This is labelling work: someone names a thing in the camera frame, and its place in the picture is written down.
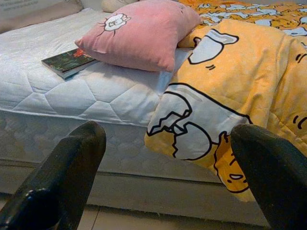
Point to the patterned padded headboard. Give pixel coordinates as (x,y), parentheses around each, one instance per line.
(36,18)

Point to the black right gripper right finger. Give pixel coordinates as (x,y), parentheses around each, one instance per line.
(275,179)

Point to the white quilted mattress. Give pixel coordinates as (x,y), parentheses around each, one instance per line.
(72,95)

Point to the dark cover paperback book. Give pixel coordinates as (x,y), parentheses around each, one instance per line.
(64,63)

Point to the yellow cartoon print blanket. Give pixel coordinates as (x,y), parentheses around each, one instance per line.
(239,83)

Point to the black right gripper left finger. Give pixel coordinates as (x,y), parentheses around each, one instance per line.
(60,172)

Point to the pink cartoon print pillow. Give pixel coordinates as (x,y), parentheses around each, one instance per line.
(144,36)

